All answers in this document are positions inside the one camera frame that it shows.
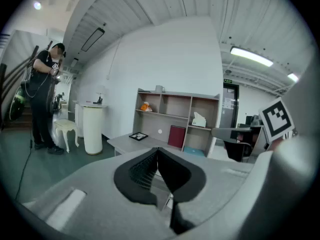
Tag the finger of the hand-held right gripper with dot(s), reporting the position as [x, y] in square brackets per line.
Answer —
[221, 133]

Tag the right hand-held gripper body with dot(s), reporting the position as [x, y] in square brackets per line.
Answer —
[277, 120]

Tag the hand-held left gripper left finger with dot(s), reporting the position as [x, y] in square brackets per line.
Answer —
[100, 196]

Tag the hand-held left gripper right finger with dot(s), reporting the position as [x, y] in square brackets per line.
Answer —
[212, 184]

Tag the grey wooden shelf unit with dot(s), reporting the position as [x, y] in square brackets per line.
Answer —
[176, 116]

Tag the orange and white bag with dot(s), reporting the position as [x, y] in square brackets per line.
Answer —
[145, 107]

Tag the person's right forearm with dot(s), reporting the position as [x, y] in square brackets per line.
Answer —
[275, 144]

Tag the black door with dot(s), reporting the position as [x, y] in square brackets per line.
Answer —
[230, 114]

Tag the black office chair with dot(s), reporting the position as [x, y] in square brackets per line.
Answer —
[235, 151]

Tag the white tissue box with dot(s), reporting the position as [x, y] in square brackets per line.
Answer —
[198, 121]

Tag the light blue flat box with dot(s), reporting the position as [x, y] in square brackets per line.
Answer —
[193, 151]

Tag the maroon book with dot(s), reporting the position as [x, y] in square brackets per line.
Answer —
[176, 136]

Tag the short lit ceiling light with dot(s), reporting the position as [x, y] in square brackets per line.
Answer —
[293, 77]

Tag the green exit sign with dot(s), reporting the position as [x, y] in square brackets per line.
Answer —
[227, 80]

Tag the long lit ceiling light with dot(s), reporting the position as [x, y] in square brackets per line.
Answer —
[251, 56]

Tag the white mug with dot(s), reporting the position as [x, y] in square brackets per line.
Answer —
[159, 89]

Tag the white carved stool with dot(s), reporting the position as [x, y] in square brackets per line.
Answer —
[65, 127]

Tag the white shade table lamp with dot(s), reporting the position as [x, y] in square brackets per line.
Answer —
[100, 91]

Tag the small ceiling light panel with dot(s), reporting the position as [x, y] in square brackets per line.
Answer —
[74, 62]

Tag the dark stair railing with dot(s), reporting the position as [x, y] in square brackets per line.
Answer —
[15, 71]

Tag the long black pendant lamp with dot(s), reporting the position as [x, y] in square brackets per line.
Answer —
[92, 39]

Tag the white round pedestal table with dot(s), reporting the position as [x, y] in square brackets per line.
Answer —
[92, 129]

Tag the black frame deer picture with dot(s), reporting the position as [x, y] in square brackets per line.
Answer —
[138, 136]

